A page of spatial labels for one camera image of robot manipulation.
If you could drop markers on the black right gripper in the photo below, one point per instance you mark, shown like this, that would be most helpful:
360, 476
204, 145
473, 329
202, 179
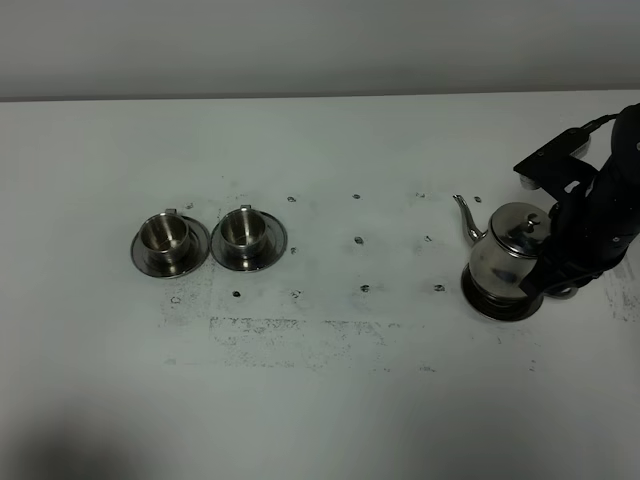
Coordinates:
597, 225

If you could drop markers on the stainless steel teapot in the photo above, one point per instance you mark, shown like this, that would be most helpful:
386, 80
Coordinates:
504, 254

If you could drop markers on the steel saucer near teapot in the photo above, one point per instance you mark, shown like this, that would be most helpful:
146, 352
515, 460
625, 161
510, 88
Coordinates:
273, 251

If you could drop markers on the steel teacup near teapot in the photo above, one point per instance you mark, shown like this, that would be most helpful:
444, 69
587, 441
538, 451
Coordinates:
243, 233

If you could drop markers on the steel saucer far side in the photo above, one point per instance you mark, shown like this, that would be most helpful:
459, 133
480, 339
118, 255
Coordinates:
197, 254

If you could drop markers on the steel teacup far side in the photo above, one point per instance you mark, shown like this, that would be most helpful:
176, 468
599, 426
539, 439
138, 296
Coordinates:
165, 238

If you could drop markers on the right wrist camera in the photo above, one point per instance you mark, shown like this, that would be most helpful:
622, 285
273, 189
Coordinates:
557, 165

